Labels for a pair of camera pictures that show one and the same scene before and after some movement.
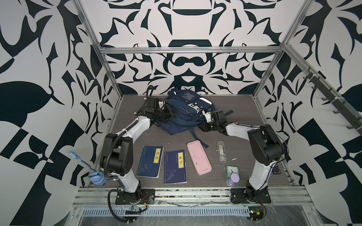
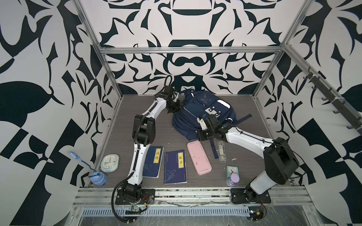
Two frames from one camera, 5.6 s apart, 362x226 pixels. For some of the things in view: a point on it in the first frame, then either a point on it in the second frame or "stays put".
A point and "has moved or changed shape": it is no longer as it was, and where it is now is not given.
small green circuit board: (256, 213) stays put
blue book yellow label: (150, 163) stays put
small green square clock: (230, 169) stays put
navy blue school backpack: (189, 107) has moved or changed shape
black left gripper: (168, 112) → (178, 108)
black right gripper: (203, 127) → (201, 138)
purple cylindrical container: (234, 178) stays put
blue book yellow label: (175, 167) stays put
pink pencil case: (202, 165) stays put
